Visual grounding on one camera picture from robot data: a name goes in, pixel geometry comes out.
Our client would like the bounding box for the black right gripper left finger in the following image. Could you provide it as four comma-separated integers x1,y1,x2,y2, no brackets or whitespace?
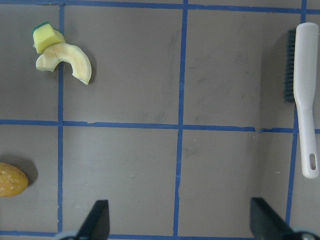
75,200,110,240

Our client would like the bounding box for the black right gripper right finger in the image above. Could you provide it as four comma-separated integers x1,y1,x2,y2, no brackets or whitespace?
250,197,296,240

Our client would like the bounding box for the white hand brush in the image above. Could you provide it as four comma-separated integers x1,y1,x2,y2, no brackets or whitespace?
283,22,320,179

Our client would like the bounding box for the croissant bread piece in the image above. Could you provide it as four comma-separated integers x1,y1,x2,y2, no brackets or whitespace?
35,43,92,85

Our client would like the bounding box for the yellow green sponge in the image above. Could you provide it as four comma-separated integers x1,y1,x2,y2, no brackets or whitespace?
32,21,66,54

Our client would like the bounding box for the yellow oval bread bun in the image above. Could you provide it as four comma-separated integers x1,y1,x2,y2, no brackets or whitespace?
0,162,29,197

